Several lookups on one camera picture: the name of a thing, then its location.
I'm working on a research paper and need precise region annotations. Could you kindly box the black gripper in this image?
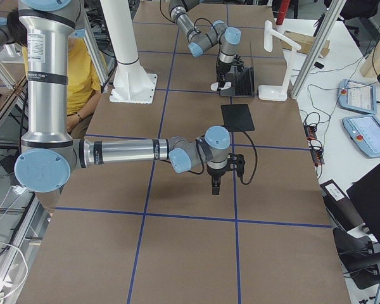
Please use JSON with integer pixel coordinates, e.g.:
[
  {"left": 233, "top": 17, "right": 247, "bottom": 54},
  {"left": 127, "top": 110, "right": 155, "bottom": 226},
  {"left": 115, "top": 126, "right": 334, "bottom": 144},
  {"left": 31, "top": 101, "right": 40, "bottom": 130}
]
[
  {"left": 216, "top": 60, "right": 234, "bottom": 91},
  {"left": 207, "top": 166, "right": 231, "bottom": 194}
]

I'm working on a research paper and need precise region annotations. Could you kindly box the grey laptop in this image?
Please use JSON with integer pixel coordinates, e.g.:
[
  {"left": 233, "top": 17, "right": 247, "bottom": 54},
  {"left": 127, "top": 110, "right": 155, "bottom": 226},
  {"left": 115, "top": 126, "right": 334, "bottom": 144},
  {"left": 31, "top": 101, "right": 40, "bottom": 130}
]
[{"left": 219, "top": 56, "right": 255, "bottom": 98}]

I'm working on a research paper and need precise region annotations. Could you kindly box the black mouse pad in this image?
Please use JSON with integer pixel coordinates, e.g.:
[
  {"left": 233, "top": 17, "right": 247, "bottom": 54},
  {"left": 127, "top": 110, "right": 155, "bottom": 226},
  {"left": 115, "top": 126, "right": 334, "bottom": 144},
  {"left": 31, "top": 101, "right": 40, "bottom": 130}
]
[{"left": 221, "top": 104, "right": 255, "bottom": 132}]

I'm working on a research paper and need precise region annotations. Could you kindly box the white computer mouse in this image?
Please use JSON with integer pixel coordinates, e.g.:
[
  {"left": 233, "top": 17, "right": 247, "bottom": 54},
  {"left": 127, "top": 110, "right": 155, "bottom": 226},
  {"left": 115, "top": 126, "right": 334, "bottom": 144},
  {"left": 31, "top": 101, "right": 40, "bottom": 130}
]
[{"left": 210, "top": 82, "right": 232, "bottom": 91}]

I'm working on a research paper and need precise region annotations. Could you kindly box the cardboard box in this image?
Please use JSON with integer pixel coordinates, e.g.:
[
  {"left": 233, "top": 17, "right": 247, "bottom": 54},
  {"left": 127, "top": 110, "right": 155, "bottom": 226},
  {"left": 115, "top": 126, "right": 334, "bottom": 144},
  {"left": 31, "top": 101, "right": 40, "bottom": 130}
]
[{"left": 284, "top": 31, "right": 330, "bottom": 58}]

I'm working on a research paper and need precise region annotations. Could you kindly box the small black square device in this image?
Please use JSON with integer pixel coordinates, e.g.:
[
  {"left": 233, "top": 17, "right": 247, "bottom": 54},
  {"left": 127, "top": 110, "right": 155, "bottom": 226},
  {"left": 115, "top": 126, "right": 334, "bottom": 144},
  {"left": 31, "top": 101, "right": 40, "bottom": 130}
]
[{"left": 314, "top": 61, "right": 324, "bottom": 69}]

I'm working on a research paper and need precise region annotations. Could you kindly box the red cylinder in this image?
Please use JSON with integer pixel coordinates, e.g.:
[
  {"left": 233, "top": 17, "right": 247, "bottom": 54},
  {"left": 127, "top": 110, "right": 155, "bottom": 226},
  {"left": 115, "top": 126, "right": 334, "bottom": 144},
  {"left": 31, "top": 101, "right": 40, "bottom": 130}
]
[{"left": 275, "top": 0, "right": 291, "bottom": 25}]

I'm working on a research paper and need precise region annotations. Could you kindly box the orange black electronics board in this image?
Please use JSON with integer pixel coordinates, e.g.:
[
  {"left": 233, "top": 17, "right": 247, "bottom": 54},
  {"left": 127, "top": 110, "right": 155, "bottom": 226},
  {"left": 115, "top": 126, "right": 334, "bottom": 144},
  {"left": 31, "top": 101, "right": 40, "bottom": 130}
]
[{"left": 303, "top": 125, "right": 324, "bottom": 167}]

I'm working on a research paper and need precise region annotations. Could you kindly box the upper blue teach pendant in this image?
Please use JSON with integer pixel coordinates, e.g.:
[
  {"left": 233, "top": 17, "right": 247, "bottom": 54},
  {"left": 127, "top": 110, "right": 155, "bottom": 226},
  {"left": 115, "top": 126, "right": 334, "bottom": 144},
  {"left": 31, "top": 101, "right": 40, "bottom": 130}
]
[{"left": 337, "top": 79, "right": 377, "bottom": 114}]

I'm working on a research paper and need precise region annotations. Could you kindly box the blue teach pendant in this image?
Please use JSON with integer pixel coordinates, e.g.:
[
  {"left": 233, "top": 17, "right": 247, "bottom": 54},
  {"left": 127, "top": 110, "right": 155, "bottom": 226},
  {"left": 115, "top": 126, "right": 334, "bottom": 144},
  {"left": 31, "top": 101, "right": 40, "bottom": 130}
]
[
  {"left": 337, "top": 79, "right": 377, "bottom": 114},
  {"left": 342, "top": 114, "right": 380, "bottom": 158}
]

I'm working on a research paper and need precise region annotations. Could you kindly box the black box with white label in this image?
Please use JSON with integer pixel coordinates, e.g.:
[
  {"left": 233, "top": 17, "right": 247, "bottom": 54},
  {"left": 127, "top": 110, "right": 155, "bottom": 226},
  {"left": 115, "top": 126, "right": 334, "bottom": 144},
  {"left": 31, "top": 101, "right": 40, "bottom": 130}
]
[{"left": 320, "top": 179, "right": 364, "bottom": 231}]

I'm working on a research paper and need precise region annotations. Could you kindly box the person in yellow shirt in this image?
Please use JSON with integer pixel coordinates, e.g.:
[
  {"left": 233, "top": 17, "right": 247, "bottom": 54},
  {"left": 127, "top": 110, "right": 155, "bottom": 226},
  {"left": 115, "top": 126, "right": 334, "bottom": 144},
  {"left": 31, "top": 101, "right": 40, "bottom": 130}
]
[{"left": 6, "top": 11, "right": 108, "bottom": 140}]

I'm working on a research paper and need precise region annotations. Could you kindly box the black monitor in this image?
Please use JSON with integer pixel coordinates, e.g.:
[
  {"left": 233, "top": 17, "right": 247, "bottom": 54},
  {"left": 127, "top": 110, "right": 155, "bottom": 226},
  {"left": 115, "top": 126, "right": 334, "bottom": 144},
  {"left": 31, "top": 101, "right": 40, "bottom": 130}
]
[{"left": 347, "top": 164, "right": 380, "bottom": 243}]

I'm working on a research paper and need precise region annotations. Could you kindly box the lower blue teach pendant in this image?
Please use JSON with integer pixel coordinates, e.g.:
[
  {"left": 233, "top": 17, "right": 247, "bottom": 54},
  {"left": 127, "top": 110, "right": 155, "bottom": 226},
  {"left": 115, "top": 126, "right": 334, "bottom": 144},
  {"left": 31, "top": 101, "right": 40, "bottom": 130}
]
[{"left": 342, "top": 114, "right": 380, "bottom": 158}]

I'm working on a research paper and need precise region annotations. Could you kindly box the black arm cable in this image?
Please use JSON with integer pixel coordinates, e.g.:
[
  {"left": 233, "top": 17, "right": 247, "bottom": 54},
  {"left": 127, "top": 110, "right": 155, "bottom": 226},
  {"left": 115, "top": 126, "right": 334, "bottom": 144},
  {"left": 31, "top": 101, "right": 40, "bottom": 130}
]
[
  {"left": 160, "top": 0, "right": 216, "bottom": 35},
  {"left": 183, "top": 129, "right": 258, "bottom": 186}
]

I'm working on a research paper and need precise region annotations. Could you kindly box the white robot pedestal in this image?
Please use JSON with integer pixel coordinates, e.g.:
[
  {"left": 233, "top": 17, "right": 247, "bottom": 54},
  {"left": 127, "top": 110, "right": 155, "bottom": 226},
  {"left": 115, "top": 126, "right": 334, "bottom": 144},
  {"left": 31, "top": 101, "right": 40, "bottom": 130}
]
[{"left": 101, "top": 0, "right": 158, "bottom": 105}]

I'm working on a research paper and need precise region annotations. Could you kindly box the aluminium frame post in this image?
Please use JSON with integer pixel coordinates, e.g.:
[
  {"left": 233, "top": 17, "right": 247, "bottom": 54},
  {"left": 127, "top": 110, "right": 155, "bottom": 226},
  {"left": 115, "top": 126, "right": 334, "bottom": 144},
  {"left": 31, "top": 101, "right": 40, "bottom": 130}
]
[{"left": 291, "top": 0, "right": 346, "bottom": 99}]

